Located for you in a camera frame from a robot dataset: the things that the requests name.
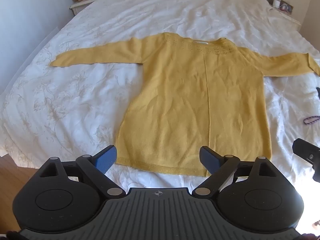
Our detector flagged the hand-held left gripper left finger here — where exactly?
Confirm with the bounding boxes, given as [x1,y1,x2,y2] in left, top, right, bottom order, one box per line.
[37,145,127,198]

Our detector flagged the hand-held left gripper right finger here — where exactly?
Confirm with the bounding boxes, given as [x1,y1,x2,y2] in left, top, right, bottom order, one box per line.
[192,146,280,197]

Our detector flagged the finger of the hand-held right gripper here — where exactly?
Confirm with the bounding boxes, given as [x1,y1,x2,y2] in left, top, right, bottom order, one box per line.
[292,138,320,183]

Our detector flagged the yellow knit sweater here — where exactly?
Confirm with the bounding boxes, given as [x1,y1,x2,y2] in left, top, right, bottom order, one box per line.
[51,32,320,178]

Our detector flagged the white floral bedspread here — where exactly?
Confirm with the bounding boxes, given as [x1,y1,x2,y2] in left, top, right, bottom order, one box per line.
[0,0,320,190]

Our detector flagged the white nightstand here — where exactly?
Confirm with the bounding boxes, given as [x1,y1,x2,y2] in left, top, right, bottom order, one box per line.
[69,0,100,17]
[269,4,302,26]

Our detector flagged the purple rope loop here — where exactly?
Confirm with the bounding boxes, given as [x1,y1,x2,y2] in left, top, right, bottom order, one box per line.
[303,115,320,125]

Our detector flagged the dark picture frame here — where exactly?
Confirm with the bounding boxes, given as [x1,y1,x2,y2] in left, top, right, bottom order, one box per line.
[280,0,294,14]

